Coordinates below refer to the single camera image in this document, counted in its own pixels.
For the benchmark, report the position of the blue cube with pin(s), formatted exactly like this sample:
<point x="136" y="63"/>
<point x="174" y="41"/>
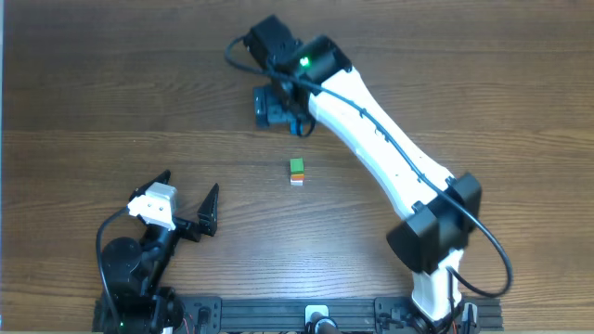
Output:
<point x="294" y="128"/>

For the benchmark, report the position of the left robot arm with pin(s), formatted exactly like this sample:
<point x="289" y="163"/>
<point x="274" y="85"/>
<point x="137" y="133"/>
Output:
<point x="120" y="266"/>

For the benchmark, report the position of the mounting rail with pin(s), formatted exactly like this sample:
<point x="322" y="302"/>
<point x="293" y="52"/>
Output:
<point x="269" y="315"/>

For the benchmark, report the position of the green cube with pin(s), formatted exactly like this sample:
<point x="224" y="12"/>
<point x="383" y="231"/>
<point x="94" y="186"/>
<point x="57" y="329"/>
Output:
<point x="297" y="165"/>

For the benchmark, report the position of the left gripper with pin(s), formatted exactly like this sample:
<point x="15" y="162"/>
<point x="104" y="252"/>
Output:
<point x="189" y="230"/>

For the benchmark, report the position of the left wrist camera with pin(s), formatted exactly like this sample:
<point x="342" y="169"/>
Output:
<point x="153" y="206"/>

